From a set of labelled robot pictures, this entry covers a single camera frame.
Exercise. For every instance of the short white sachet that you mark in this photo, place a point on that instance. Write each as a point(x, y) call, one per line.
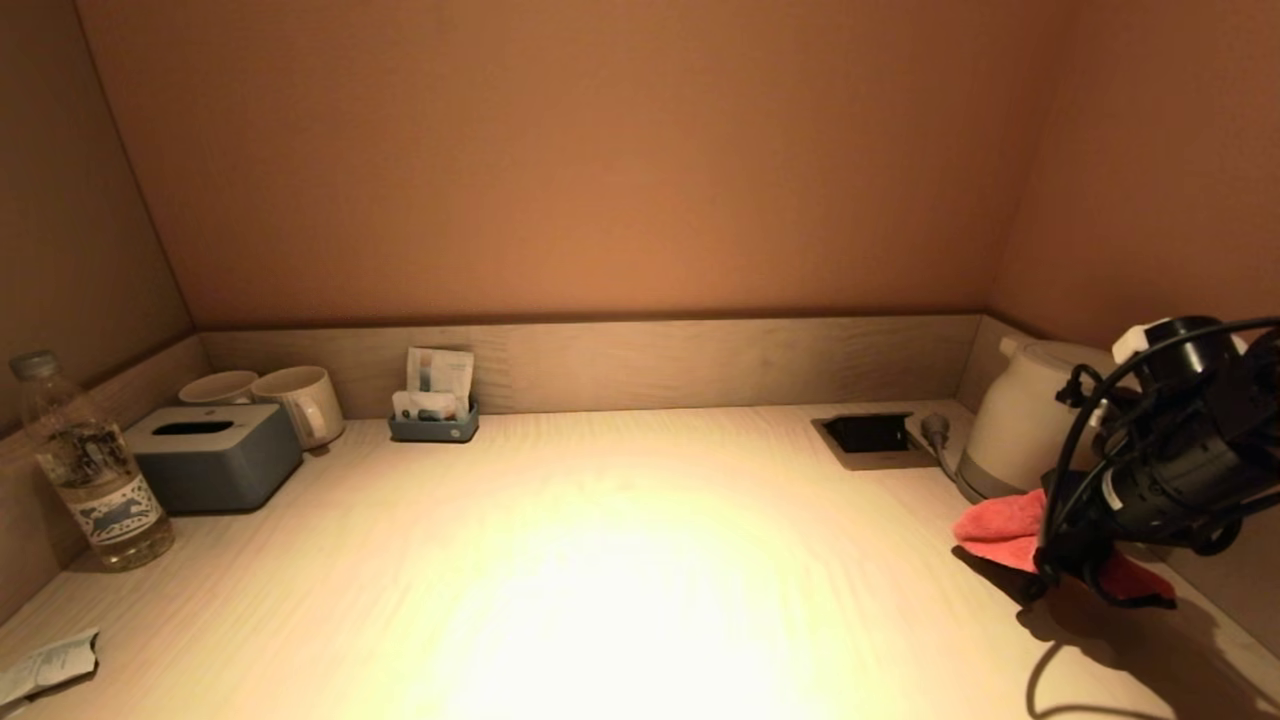
point(420, 405)

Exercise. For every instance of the red cloth with black trim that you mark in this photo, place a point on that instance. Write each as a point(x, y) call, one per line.
point(1000, 530)

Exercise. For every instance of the grey kettle base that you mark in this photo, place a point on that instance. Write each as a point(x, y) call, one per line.
point(975, 488)

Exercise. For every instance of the white mug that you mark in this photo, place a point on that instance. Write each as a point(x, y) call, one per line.
point(300, 400)
point(215, 388)

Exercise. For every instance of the grey power plug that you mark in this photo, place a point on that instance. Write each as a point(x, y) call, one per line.
point(933, 430)

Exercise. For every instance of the grey tissue box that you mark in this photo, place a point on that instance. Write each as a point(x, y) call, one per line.
point(215, 465)

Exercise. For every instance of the recessed black power socket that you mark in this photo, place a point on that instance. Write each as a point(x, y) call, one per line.
point(868, 437)

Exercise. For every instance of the tall white sachet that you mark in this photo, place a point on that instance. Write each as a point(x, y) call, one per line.
point(445, 370)

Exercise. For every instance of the clear plastic water bottle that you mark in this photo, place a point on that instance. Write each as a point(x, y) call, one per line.
point(100, 480)

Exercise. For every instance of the crumpled white paper wrapper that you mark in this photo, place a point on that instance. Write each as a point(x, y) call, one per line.
point(50, 665)

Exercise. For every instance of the small grey sachet tray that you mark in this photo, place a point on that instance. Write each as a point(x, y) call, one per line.
point(435, 432)

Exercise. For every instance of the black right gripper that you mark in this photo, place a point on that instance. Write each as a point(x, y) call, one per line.
point(1170, 490)

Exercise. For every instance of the white electric kettle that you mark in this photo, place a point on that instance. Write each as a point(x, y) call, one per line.
point(1010, 440)

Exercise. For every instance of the red and black right arm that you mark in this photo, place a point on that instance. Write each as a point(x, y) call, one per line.
point(1190, 360)

